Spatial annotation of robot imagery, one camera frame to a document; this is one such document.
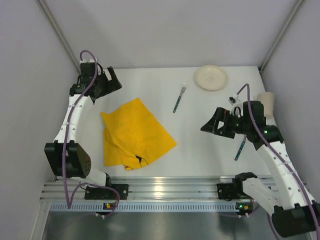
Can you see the yellow Pikachu cloth placemat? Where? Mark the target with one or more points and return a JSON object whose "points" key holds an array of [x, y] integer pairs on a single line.
{"points": [[133, 138]]}

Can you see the right aluminium frame post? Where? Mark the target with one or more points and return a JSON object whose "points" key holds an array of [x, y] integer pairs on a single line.
{"points": [[298, 4]]}

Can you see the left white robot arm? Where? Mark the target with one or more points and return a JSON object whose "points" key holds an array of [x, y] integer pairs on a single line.
{"points": [[65, 155]]}

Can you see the perforated cable duct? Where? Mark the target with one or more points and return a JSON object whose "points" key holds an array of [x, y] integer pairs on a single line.
{"points": [[132, 207]]}

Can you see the left aluminium frame post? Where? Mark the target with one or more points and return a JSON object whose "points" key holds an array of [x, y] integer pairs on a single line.
{"points": [[58, 32]]}

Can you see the fork with green handle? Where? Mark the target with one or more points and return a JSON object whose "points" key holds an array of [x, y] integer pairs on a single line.
{"points": [[182, 91]]}

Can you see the aluminium mounting rail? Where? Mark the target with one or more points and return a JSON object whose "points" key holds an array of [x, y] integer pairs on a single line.
{"points": [[160, 188]]}

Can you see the beige paper cup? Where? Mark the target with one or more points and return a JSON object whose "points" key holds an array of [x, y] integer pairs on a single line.
{"points": [[267, 99]]}

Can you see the aluminium frame post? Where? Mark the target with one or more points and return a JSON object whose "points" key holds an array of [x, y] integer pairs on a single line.
{"points": [[298, 4], [58, 32]]}

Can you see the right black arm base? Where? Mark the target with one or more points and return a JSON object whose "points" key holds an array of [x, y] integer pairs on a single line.
{"points": [[228, 192]]}

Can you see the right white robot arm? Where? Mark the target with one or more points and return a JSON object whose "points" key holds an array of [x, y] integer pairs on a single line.
{"points": [[293, 211]]}

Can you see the spoon with green handle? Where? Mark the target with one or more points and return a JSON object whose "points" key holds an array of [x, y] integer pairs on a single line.
{"points": [[240, 148]]}

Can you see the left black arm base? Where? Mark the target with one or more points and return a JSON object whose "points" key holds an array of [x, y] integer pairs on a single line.
{"points": [[98, 193]]}

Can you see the cream round plate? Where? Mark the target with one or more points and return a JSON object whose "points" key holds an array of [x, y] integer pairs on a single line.
{"points": [[210, 77]]}

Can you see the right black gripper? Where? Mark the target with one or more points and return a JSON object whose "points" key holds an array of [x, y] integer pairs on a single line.
{"points": [[227, 122]]}

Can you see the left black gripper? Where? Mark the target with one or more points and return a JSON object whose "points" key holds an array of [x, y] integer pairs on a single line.
{"points": [[103, 83]]}

